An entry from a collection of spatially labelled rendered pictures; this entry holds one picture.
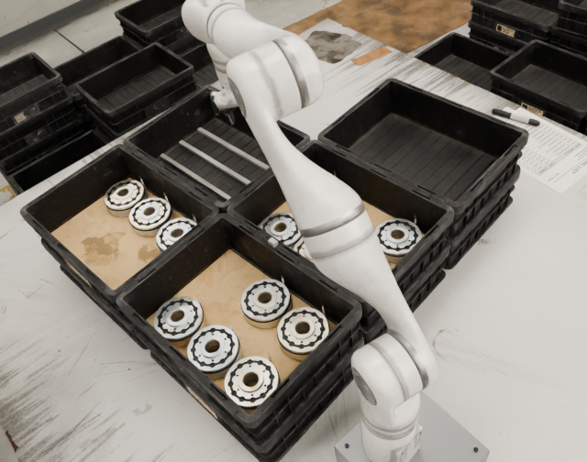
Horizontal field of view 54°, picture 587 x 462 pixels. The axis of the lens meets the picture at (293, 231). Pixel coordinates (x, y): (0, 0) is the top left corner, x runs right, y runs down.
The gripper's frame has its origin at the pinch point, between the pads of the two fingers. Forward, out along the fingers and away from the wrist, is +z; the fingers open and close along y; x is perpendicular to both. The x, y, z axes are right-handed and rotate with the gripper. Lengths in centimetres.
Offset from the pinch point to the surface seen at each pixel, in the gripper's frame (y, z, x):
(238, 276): 8.7, 14.6, 30.7
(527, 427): -45, 19, 68
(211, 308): 14.5, 11.9, 37.8
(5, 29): 183, 160, -213
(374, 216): -22.9, 20.0, 19.1
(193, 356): 16, 5, 49
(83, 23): 140, 179, -226
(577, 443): -52, 18, 72
